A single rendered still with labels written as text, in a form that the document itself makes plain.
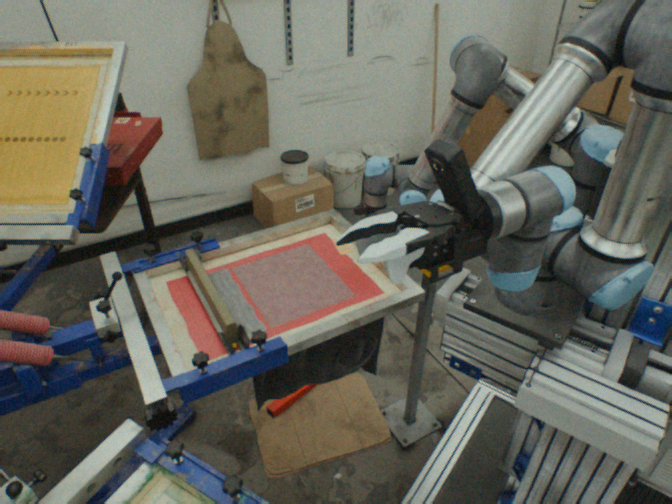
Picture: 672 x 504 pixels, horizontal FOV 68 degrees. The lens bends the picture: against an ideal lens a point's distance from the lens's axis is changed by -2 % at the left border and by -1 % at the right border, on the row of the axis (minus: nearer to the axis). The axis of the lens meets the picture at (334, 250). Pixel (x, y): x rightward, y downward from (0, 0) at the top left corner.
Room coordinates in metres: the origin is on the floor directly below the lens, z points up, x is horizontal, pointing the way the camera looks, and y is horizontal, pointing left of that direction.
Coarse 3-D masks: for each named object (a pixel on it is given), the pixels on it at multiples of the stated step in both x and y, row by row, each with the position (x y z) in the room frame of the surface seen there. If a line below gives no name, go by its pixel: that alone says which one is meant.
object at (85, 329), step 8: (64, 328) 0.99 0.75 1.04; (72, 328) 0.99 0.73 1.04; (80, 328) 0.99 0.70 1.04; (88, 328) 0.99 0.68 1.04; (120, 328) 1.01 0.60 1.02; (56, 336) 0.96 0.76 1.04; (64, 336) 0.96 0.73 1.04; (72, 336) 0.96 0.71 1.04; (80, 336) 0.96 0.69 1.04; (88, 336) 0.96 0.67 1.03; (96, 336) 0.97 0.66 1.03; (120, 336) 1.00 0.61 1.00; (56, 344) 0.93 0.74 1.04; (64, 344) 0.93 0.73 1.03; (72, 344) 0.94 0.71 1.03; (80, 344) 0.95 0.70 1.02; (64, 352) 0.93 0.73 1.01; (72, 352) 0.94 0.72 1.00
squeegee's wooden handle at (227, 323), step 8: (192, 256) 1.30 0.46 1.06; (192, 264) 1.26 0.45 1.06; (200, 264) 1.26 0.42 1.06; (192, 272) 1.27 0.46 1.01; (200, 272) 1.21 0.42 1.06; (200, 280) 1.18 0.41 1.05; (208, 280) 1.18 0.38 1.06; (200, 288) 1.20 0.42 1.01; (208, 288) 1.14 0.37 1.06; (208, 296) 1.12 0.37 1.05; (216, 296) 1.10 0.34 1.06; (208, 304) 1.14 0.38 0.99; (216, 304) 1.07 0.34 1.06; (224, 304) 1.07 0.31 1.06; (216, 312) 1.06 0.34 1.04; (224, 312) 1.03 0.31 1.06; (224, 320) 1.00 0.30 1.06; (232, 320) 1.00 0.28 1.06; (224, 328) 1.00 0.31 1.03; (232, 328) 0.99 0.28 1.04; (232, 336) 0.99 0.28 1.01
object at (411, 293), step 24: (312, 216) 1.66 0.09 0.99; (336, 216) 1.66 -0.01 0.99; (240, 240) 1.49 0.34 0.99; (264, 240) 1.53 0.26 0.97; (168, 264) 1.35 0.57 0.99; (144, 288) 1.22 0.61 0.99; (408, 288) 1.22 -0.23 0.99; (360, 312) 1.11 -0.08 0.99; (384, 312) 1.13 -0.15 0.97; (168, 336) 1.01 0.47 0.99; (288, 336) 1.01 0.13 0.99; (312, 336) 1.01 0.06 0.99; (168, 360) 0.92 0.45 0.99
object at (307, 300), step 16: (320, 272) 1.35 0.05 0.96; (336, 272) 1.35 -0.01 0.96; (352, 272) 1.35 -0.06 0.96; (272, 288) 1.26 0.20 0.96; (288, 288) 1.26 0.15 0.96; (304, 288) 1.26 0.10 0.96; (320, 288) 1.26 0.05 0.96; (336, 288) 1.26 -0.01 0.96; (352, 288) 1.26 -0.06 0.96; (368, 288) 1.26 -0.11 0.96; (256, 304) 1.18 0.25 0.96; (272, 304) 1.19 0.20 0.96; (288, 304) 1.19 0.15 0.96; (304, 304) 1.19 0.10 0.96; (320, 304) 1.19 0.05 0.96; (336, 304) 1.19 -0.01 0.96; (352, 304) 1.19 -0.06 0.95; (192, 320) 1.11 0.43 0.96; (208, 320) 1.11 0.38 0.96; (272, 320) 1.11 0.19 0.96; (288, 320) 1.11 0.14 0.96; (304, 320) 1.11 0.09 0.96; (192, 336) 1.04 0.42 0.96; (208, 336) 1.04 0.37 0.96; (272, 336) 1.04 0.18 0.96; (208, 352) 0.98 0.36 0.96; (224, 352) 0.98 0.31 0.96
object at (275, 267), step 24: (312, 240) 1.54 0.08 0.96; (240, 264) 1.39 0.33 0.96; (264, 264) 1.39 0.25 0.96; (288, 264) 1.39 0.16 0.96; (312, 264) 1.39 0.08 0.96; (336, 264) 1.40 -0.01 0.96; (168, 288) 1.26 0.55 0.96; (192, 288) 1.26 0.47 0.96; (240, 288) 1.26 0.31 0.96; (264, 288) 1.26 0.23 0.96; (192, 312) 1.15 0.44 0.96
